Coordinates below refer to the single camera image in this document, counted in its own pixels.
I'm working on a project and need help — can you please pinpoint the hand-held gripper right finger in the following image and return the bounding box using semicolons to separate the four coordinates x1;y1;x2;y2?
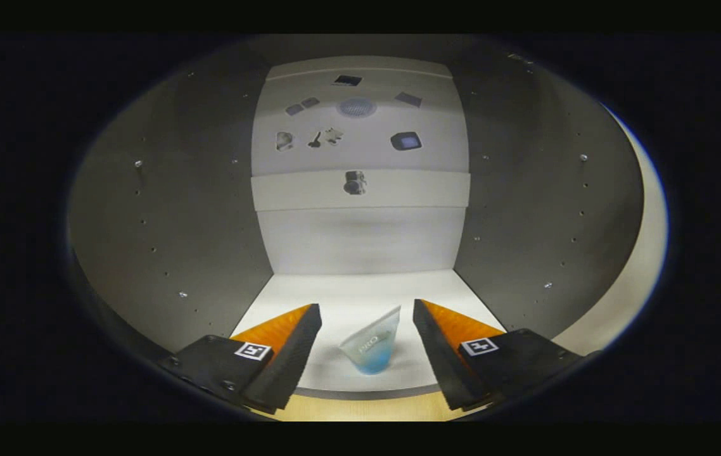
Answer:
412;299;586;411

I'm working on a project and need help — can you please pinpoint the clear blue plastic cup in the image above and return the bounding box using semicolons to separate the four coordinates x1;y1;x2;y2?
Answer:
339;305;402;376

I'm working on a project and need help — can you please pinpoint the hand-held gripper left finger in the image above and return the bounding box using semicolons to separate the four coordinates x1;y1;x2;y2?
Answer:
158;303;323;414

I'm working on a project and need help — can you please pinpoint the grey cabinet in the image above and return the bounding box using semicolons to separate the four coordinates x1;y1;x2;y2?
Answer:
68;38;646;401

